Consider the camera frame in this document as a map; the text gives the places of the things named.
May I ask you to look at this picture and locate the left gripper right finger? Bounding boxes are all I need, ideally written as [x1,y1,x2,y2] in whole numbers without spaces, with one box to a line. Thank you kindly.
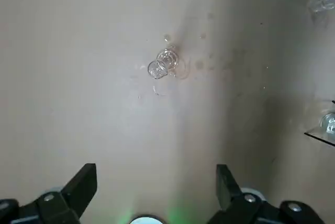
[209,165,335,224]

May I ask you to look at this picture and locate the small glass beaker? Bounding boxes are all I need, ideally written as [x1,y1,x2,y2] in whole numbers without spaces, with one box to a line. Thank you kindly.
[306,0,335,15]

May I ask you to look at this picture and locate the glass graduated cylinder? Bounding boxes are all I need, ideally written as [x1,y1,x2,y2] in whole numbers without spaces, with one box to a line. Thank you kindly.
[147,46,189,81]

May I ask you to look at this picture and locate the tripod stand with mesh plate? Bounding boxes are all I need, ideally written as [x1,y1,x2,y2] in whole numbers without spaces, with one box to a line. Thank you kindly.
[303,99,335,147]

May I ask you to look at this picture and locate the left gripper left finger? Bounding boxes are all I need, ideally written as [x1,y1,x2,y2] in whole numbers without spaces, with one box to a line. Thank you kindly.
[0,163,97,224]

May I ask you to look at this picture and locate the large glass beaker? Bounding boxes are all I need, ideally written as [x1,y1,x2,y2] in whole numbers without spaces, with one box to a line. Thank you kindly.
[318,111,335,141]

